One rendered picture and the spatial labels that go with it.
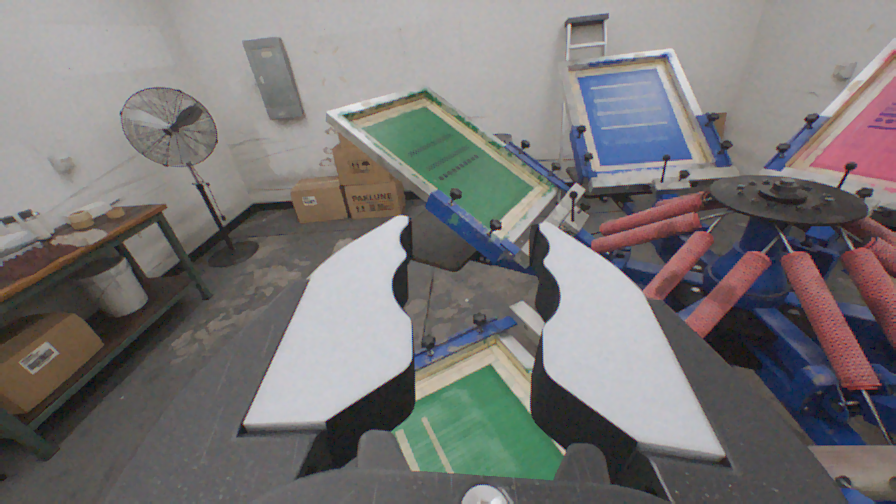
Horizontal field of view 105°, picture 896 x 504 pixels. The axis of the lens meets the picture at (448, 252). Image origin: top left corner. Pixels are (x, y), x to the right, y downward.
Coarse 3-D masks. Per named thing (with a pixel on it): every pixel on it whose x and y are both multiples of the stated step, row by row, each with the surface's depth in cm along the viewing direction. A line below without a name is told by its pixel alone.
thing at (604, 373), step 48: (576, 240) 11; (576, 288) 9; (624, 288) 9; (576, 336) 7; (624, 336) 7; (576, 384) 6; (624, 384) 6; (672, 384) 6; (576, 432) 6; (624, 432) 5; (672, 432) 5
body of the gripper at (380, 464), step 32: (384, 448) 5; (576, 448) 5; (320, 480) 4; (352, 480) 4; (384, 480) 4; (416, 480) 4; (448, 480) 4; (480, 480) 4; (512, 480) 4; (544, 480) 4; (576, 480) 5; (608, 480) 5
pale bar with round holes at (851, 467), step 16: (816, 448) 52; (832, 448) 52; (848, 448) 52; (864, 448) 52; (880, 448) 52; (832, 464) 49; (848, 464) 49; (864, 464) 48; (880, 464) 48; (848, 480) 49; (864, 480) 48; (880, 480) 48; (880, 496) 48
